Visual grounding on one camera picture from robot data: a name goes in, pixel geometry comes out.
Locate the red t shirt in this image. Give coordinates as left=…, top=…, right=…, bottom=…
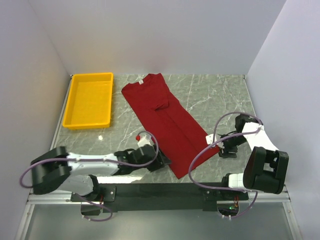
left=121, top=73, right=219, bottom=179

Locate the aluminium frame rail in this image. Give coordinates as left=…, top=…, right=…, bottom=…
left=26, top=73, right=289, bottom=212

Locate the black base beam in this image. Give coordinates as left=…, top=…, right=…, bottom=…
left=69, top=182, right=251, bottom=216

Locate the yellow plastic tray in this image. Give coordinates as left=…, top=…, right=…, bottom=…
left=62, top=72, right=114, bottom=130

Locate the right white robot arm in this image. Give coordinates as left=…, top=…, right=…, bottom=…
left=218, top=113, right=289, bottom=194

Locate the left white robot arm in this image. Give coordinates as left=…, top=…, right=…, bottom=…
left=30, top=144, right=171, bottom=200

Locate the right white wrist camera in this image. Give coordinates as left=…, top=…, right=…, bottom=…
left=205, top=134, right=224, bottom=149

